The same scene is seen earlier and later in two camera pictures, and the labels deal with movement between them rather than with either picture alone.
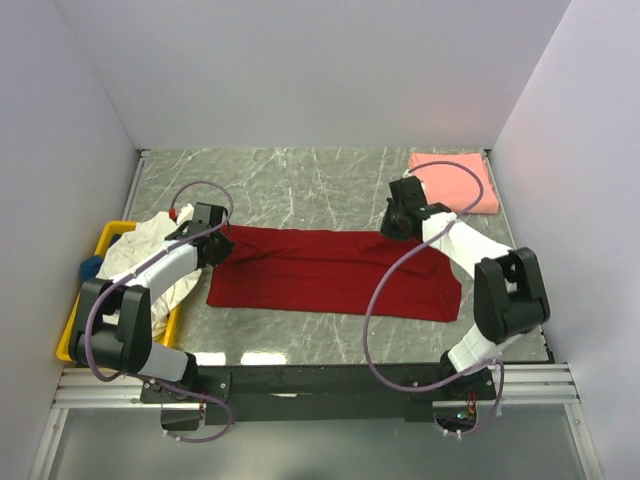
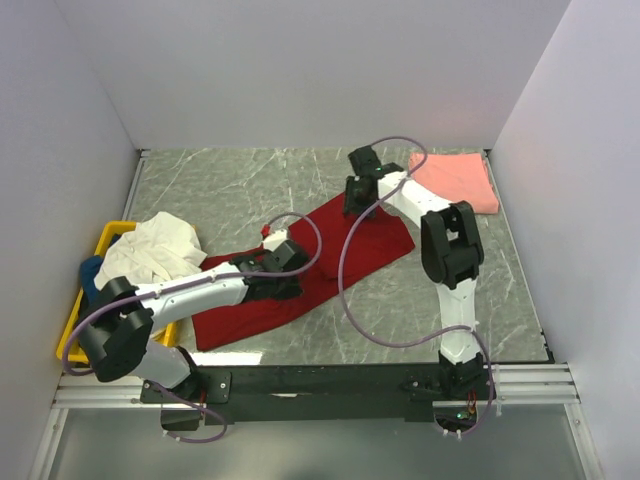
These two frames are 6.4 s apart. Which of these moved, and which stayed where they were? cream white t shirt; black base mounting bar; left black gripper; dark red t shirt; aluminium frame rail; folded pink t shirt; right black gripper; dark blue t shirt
Moved: right black gripper; dark red t shirt; left black gripper
Stayed: aluminium frame rail; cream white t shirt; dark blue t shirt; black base mounting bar; folded pink t shirt
